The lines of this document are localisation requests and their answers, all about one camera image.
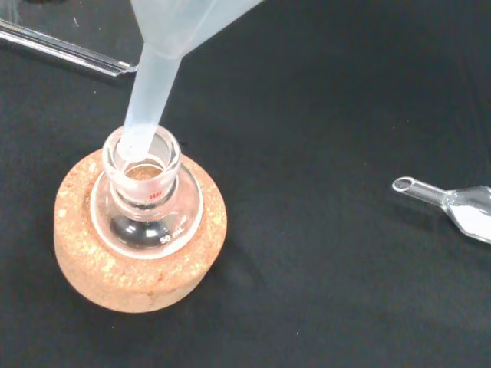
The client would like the clear round-bottom flask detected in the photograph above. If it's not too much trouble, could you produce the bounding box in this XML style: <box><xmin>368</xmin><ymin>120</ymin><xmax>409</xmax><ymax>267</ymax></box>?
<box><xmin>89</xmin><ymin>125</ymin><xmax>205</xmax><ymax>259</ymax></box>

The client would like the black bench cloth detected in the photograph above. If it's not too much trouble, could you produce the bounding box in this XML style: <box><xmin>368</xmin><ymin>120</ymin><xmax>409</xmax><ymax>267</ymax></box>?
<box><xmin>0</xmin><ymin>0</ymin><xmax>491</xmax><ymax>368</ymax></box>

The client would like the cork ring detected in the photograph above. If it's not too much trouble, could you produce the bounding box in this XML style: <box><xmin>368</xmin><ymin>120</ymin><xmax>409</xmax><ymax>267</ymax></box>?
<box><xmin>53</xmin><ymin>148</ymin><xmax>229</xmax><ymax>314</ymax></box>

